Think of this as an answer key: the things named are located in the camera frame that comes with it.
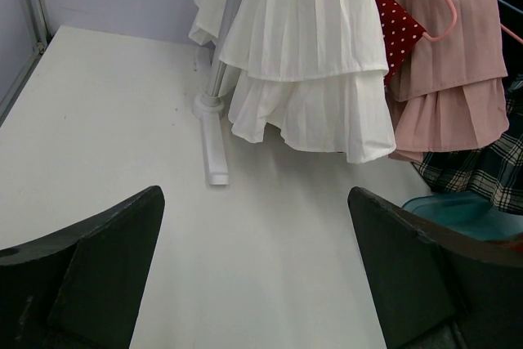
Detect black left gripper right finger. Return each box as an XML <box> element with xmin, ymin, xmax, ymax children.
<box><xmin>347</xmin><ymin>187</ymin><xmax>522</xmax><ymax>348</ymax></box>

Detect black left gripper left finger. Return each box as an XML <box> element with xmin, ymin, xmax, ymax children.
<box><xmin>1</xmin><ymin>186</ymin><xmax>165</xmax><ymax>348</ymax></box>

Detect pink hanger of red garment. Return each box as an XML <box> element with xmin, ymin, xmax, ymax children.
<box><xmin>420</xmin><ymin>0</ymin><xmax>458</xmax><ymax>43</ymax></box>

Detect red dotted garment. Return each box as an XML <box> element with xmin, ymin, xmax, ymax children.
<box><xmin>375</xmin><ymin>0</ymin><xmax>426</xmax><ymax>86</ymax></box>

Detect navy plaid skirt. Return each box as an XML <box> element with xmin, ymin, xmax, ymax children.
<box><xmin>414</xmin><ymin>74</ymin><xmax>522</xmax><ymax>215</ymax></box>

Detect teal plastic basin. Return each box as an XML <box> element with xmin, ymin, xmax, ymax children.
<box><xmin>402</xmin><ymin>192</ymin><xmax>522</xmax><ymax>240</ymax></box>

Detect pink ruffled dress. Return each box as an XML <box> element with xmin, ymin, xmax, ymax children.
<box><xmin>386</xmin><ymin>0</ymin><xmax>509</xmax><ymax>162</ymax></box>

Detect white metal clothes rack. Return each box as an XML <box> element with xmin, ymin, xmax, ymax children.
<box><xmin>190</xmin><ymin>0</ymin><xmax>242</xmax><ymax>186</ymax></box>

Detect white dress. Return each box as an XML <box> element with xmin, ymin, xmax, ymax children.
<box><xmin>188</xmin><ymin>0</ymin><xmax>397</xmax><ymax>165</ymax></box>

